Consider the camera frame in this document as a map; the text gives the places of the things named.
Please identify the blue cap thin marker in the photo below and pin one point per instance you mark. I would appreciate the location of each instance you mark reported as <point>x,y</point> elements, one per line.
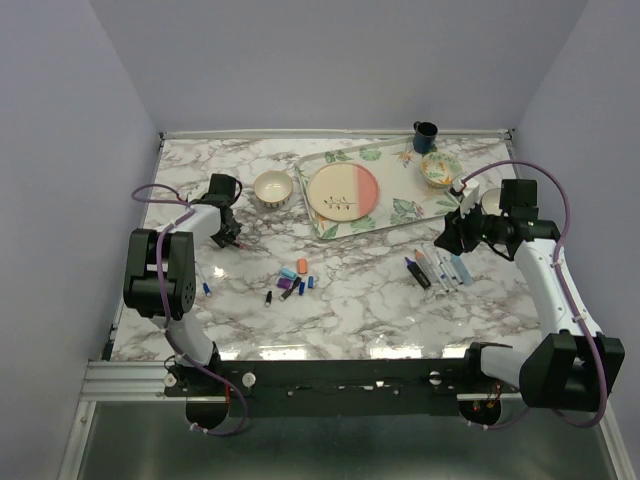
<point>203,281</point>

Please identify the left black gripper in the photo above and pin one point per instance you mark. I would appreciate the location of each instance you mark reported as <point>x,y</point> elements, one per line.
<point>223,240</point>

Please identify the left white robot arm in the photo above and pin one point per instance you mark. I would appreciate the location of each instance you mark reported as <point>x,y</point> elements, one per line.
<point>160,274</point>

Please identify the floral yellow rimmed bowl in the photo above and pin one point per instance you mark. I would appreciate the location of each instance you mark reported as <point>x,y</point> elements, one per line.
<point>440,169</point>

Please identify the floral rectangular serving tray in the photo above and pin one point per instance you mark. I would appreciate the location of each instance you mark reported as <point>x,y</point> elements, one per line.
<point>405,195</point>

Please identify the blue acrylic marker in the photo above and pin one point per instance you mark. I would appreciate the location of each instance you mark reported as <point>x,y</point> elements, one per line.
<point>441,276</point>

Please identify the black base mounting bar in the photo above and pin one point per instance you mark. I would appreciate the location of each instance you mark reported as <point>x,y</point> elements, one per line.
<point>323,388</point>

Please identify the white bowl blue stripes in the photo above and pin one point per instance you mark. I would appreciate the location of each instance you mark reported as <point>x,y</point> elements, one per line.
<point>273,188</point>

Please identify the teal rimmed white bowl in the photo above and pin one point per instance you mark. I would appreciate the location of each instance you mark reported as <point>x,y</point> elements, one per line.
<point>490,202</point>

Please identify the light blue highlighter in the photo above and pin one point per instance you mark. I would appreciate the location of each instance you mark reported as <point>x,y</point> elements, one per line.
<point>463,272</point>

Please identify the dark blue mug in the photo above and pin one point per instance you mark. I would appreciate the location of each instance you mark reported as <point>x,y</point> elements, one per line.
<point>425,134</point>

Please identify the orange highlighter pen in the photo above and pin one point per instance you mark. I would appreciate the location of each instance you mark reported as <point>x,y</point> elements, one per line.
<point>425,265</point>

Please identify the cream and pink plate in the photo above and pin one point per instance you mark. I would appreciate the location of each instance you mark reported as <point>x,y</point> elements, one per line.
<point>343,192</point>

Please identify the light blue highlighter cap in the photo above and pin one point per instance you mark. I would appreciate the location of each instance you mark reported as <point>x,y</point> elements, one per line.
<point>286,273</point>

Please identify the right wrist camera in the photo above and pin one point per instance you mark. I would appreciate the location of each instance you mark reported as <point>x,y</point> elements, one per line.
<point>466,193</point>

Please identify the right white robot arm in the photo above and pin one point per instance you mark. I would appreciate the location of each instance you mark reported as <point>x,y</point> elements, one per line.
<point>575,365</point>

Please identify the orange highlighter cap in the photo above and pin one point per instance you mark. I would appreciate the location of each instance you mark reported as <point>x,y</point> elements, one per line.
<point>302,266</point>

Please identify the purple highlighter black cap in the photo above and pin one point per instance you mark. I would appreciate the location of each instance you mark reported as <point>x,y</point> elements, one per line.
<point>417,273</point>

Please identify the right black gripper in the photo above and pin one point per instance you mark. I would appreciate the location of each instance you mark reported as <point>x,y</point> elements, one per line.
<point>456,227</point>

